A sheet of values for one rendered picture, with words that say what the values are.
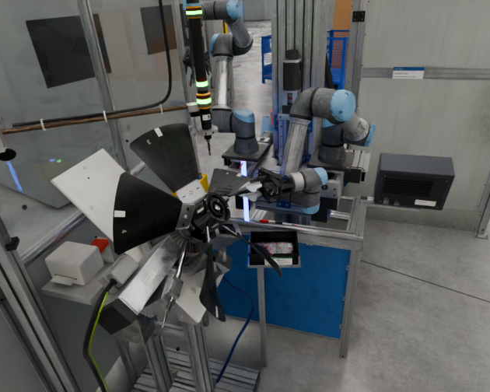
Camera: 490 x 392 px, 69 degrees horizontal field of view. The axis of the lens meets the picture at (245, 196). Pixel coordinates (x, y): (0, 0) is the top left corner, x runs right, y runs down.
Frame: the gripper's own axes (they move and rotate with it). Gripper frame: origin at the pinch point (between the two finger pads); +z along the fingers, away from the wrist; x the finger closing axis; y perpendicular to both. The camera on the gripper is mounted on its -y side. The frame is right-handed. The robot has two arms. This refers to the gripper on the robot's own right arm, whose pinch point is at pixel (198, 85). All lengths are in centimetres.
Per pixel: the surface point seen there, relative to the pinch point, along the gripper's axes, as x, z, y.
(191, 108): -22, -6, -54
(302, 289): -54, 102, -15
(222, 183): -23, 29, -37
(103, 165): 15, 16, -57
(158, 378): 7, 124, -68
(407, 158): -92, 23, -14
